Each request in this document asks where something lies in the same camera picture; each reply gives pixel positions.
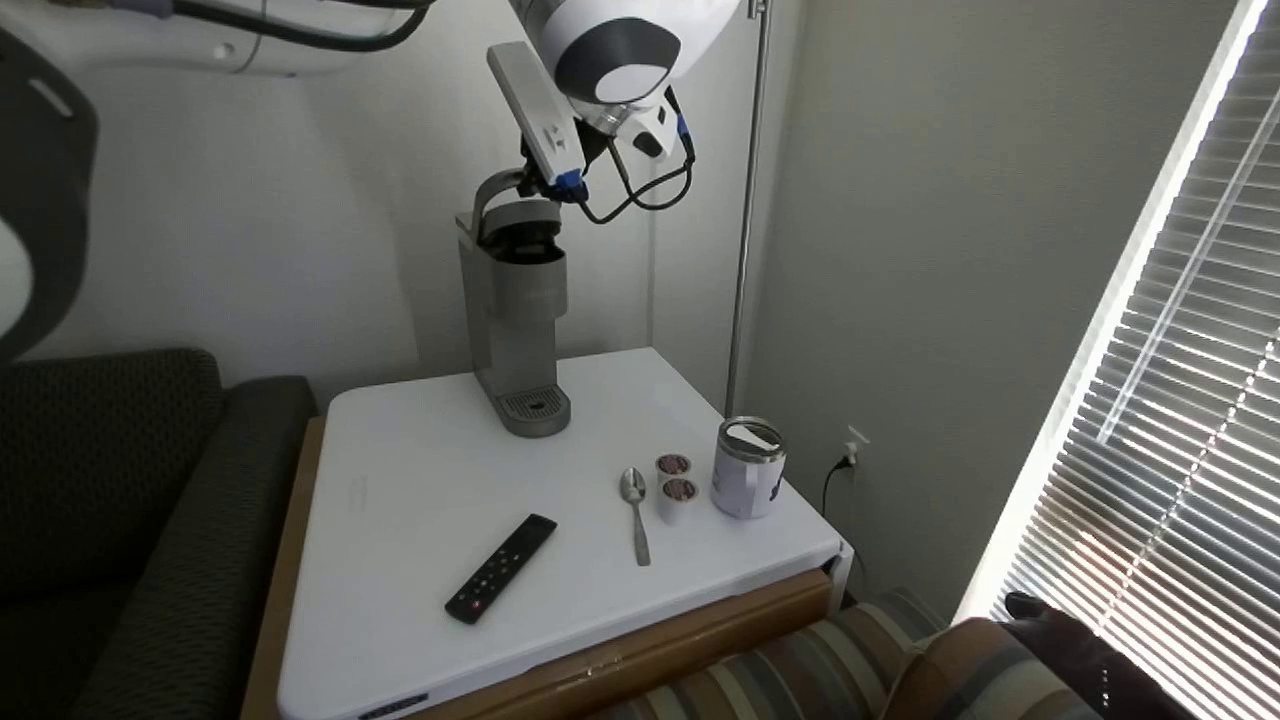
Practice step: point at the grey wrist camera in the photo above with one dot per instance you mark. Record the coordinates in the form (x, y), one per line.
(546, 116)

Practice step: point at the grey Keurig coffee maker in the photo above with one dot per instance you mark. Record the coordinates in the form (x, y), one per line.
(515, 292)

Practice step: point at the striped sofa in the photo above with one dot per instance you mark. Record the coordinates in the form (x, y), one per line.
(879, 662)

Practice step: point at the metal spoon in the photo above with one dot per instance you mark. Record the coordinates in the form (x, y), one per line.
(635, 493)

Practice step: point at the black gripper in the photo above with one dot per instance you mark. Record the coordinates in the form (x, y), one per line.
(649, 130)

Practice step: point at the black remote control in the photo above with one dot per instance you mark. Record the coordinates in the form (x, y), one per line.
(477, 594)

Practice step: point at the white travel mug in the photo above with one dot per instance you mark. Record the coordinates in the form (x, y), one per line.
(751, 467)

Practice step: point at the white window blinds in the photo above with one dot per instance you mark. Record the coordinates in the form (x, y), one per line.
(1148, 500)

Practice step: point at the dark patterned armchair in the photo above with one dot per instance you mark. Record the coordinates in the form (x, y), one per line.
(140, 507)

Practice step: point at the wooden side table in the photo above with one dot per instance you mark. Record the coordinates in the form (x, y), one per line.
(573, 683)

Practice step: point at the floor lamp pole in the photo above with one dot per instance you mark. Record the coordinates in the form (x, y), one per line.
(758, 18)

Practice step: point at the wall power outlet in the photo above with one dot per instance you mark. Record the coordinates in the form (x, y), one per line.
(853, 447)

